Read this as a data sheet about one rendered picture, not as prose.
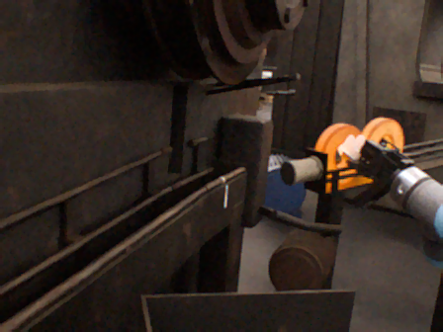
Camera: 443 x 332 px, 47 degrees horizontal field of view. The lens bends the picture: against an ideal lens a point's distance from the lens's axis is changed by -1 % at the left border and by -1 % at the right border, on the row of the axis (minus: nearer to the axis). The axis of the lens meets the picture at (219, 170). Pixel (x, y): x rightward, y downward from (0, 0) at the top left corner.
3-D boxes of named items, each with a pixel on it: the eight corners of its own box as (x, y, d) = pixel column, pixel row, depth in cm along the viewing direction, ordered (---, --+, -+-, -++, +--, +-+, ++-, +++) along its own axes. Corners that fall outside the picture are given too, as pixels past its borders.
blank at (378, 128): (358, 121, 135) (368, 123, 132) (397, 115, 143) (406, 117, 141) (354, 177, 139) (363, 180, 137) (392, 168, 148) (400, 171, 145)
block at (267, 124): (208, 221, 116) (217, 115, 110) (221, 212, 123) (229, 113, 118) (253, 230, 112) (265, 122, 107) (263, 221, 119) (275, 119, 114)
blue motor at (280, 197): (251, 221, 300) (258, 163, 293) (248, 195, 356) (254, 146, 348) (305, 226, 300) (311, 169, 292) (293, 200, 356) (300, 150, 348)
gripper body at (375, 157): (384, 137, 124) (421, 162, 116) (370, 167, 128) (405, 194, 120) (362, 137, 120) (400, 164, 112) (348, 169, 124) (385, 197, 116)
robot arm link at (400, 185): (421, 208, 118) (394, 212, 112) (405, 197, 121) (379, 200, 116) (438, 175, 113) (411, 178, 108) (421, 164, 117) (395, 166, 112)
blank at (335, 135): (313, 126, 127) (323, 128, 124) (358, 121, 135) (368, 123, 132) (310, 187, 131) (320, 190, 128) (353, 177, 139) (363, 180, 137)
